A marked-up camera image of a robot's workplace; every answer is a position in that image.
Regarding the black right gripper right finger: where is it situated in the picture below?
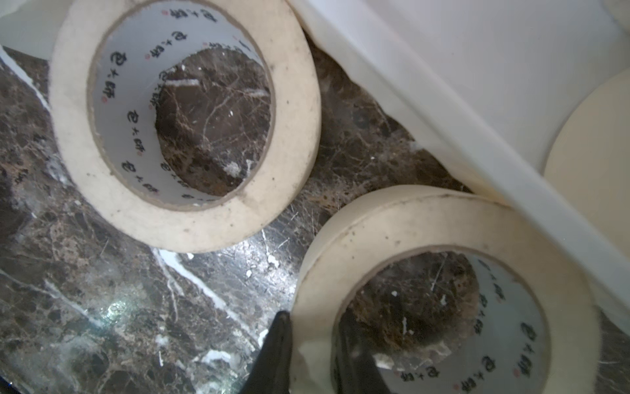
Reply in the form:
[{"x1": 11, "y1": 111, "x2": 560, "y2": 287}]
[{"x1": 331, "y1": 310, "x2": 390, "y2": 394}]

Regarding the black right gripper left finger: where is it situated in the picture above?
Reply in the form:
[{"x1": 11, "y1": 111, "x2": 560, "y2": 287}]
[{"x1": 240, "y1": 311, "x2": 293, "y2": 394}]

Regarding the cream masking tape roll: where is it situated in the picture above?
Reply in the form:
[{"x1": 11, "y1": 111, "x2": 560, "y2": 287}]
[
  {"x1": 290, "y1": 186, "x2": 601, "y2": 393},
  {"x1": 544, "y1": 70, "x2": 629, "y2": 257},
  {"x1": 49, "y1": 1, "x2": 321, "y2": 253}
]

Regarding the white plastic storage box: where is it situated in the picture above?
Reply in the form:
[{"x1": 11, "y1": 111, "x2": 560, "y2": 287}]
[{"x1": 291, "y1": 1, "x2": 629, "y2": 332}]

